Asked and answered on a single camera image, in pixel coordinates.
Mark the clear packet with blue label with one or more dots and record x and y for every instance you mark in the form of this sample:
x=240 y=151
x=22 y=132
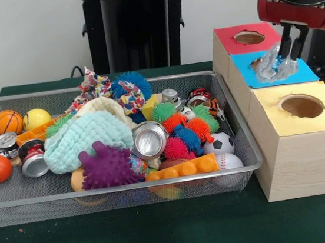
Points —
x=274 y=67

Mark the mint green waffle cloth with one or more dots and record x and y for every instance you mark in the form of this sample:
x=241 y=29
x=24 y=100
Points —
x=93 y=136

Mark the crushed silver can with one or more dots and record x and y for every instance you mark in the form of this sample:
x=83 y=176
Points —
x=148 y=141

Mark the wooden box with three holes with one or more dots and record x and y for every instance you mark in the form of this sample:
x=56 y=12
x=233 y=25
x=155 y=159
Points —
x=304 y=163

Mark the orange plastic building block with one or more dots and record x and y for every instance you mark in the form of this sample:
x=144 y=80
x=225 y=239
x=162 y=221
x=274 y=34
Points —
x=183 y=168

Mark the small soccer ball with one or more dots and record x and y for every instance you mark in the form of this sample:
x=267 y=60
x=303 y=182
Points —
x=218 y=144

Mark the purple spiky rubber ball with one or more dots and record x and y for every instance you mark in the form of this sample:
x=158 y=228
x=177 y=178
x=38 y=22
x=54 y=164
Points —
x=109 y=168

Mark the red silver soda can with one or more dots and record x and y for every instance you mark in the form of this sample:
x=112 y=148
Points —
x=34 y=162

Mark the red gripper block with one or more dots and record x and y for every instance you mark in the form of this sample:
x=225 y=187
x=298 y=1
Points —
x=294 y=13

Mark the small orange basketball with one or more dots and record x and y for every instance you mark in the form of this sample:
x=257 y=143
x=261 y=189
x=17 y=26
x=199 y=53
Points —
x=8 y=122

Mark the silver mesh bin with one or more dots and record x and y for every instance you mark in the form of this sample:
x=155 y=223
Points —
x=129 y=192

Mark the small silver can black label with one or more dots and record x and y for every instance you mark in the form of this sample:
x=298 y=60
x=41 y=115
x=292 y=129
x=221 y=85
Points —
x=3 y=145

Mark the yellow smiley ball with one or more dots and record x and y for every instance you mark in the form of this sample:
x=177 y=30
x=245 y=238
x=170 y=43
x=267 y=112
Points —
x=37 y=117

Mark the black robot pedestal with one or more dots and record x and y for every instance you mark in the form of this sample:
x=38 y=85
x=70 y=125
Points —
x=139 y=26

